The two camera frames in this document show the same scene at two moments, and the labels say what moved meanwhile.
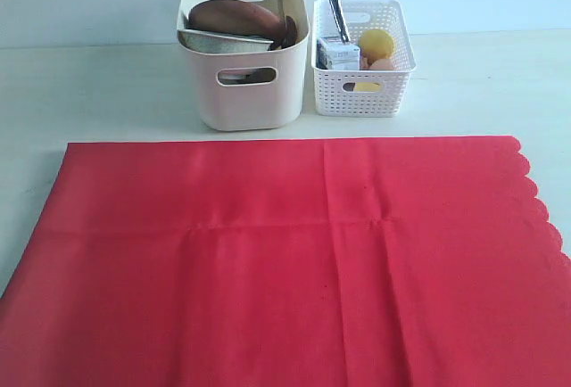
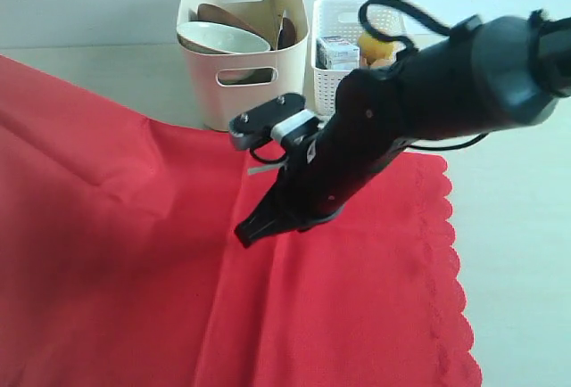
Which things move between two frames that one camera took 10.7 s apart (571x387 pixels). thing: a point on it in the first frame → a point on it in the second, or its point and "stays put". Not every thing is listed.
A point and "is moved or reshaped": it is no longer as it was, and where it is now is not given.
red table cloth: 317,262 is moved or reshaped
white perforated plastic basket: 363,93 stays put
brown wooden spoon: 289,37 stays put
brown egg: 382,64 stays put
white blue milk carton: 332,53 stays put
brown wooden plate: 237,18 is moved or reshaped
